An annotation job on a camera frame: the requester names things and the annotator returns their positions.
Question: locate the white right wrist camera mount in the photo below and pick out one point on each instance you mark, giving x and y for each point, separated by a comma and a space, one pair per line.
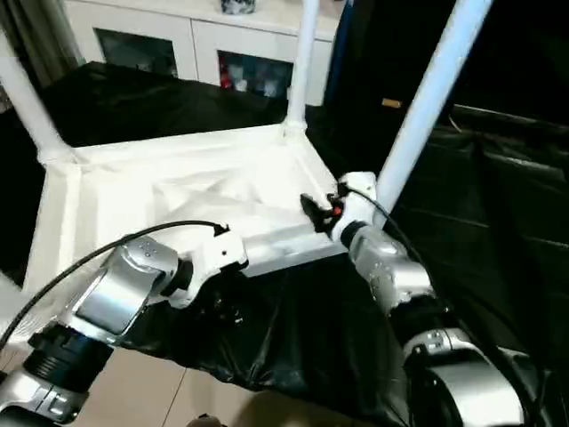
360, 195

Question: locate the dark blue hanging cloth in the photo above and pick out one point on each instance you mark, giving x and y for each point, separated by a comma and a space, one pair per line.
340, 53

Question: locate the black glossy mat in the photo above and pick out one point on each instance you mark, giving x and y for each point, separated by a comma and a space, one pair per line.
444, 222

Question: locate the white plastic table top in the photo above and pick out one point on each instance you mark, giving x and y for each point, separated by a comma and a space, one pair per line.
178, 178

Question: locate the grey curtain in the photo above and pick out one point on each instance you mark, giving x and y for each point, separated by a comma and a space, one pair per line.
44, 44

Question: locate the dark robot foot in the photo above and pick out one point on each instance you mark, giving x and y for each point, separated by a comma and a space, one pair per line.
206, 421

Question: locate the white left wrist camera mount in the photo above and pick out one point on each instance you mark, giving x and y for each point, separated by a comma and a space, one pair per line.
213, 258

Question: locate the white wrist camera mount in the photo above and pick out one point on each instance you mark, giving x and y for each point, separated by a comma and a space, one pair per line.
360, 195
213, 258

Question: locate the small tan label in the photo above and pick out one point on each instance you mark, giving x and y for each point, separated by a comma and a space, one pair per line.
392, 103

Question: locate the white cabinet with glass doors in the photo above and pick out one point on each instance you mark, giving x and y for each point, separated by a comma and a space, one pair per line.
178, 35

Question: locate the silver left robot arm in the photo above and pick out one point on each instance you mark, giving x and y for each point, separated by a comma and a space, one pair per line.
120, 284

